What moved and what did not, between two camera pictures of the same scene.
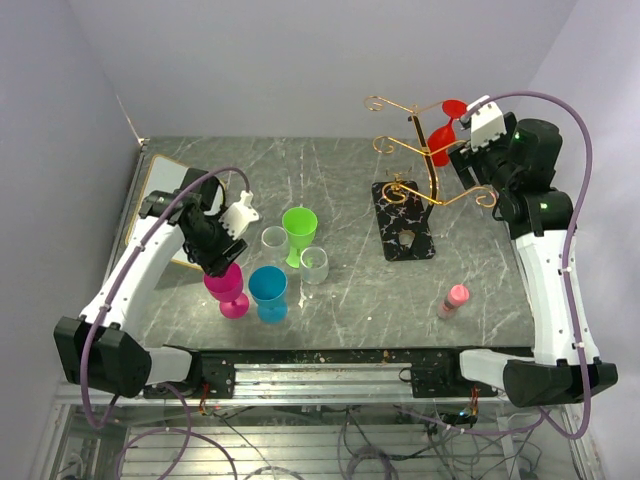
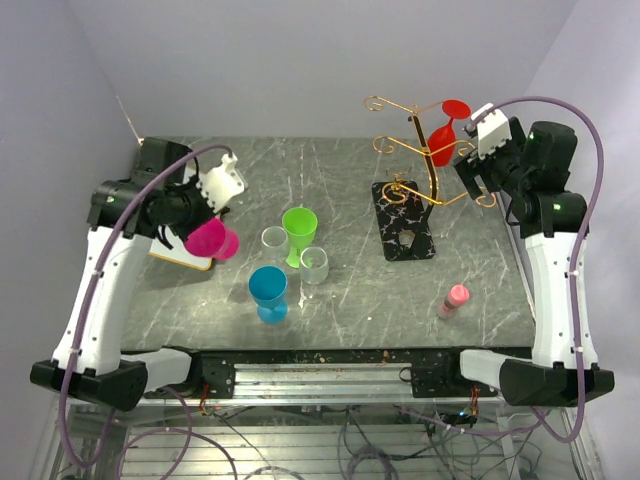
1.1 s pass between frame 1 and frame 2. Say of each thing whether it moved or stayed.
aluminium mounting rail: stayed
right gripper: stayed
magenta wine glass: moved
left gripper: moved
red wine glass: stayed
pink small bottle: stayed
